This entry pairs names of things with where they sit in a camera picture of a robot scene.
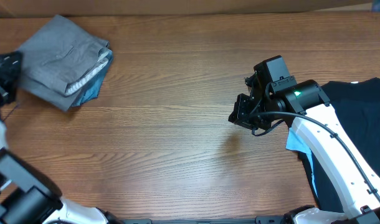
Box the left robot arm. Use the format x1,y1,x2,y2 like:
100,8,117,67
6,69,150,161
0,51,121,224

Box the folded blue denim jeans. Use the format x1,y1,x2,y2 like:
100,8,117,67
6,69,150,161
71,49,113,107

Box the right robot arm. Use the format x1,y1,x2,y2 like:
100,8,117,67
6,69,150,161
228,55,380,223

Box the grey shorts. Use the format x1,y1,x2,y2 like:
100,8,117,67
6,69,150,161
18,15,110,111

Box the black t-shirt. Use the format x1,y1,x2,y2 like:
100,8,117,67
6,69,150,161
312,78,380,213

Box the light blue garment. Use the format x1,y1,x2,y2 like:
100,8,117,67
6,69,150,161
286,128,317,196

